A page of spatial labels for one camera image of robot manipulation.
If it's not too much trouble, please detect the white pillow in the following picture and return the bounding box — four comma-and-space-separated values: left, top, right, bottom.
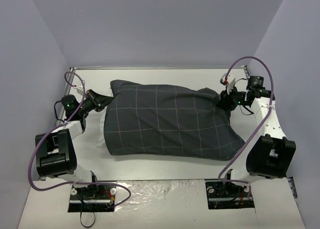
95, 106, 108, 148

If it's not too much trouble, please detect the dark grey checked pillowcase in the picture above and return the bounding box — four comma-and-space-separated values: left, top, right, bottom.
103, 79, 245, 161

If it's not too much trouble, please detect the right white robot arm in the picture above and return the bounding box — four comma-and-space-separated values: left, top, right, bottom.
218, 73, 296, 196

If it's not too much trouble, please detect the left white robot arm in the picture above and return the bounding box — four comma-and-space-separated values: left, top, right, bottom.
35, 89, 114, 198

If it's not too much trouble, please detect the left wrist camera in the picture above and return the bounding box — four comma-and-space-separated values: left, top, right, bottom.
73, 80, 85, 95

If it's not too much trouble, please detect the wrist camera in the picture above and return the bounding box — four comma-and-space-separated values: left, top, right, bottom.
73, 80, 85, 95
220, 73, 236, 94

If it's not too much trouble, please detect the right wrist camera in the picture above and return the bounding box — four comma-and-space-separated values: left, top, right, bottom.
220, 73, 236, 94

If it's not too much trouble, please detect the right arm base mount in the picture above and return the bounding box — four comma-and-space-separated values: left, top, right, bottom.
205, 180, 255, 210

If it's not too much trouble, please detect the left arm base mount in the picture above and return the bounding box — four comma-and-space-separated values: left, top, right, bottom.
67, 185, 117, 213

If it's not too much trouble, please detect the black cable loop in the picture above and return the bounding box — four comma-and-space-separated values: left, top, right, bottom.
79, 201, 97, 227

